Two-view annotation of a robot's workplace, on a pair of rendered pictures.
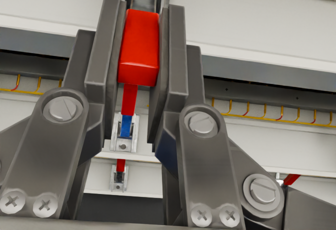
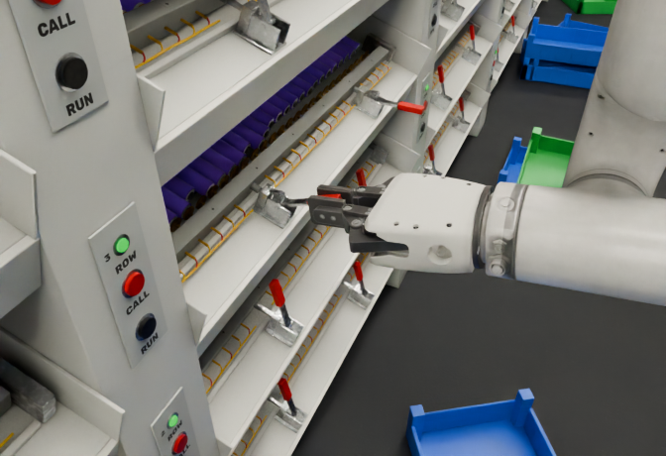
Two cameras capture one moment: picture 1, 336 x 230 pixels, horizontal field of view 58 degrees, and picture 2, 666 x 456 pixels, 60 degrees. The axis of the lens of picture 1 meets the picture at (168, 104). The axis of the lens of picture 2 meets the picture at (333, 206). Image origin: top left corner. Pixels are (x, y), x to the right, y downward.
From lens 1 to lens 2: 0.52 m
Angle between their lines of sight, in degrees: 39
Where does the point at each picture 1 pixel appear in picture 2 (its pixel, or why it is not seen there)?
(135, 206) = (317, 443)
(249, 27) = (305, 187)
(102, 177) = (281, 433)
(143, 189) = (310, 401)
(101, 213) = not seen: outside the picture
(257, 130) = (321, 253)
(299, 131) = (334, 231)
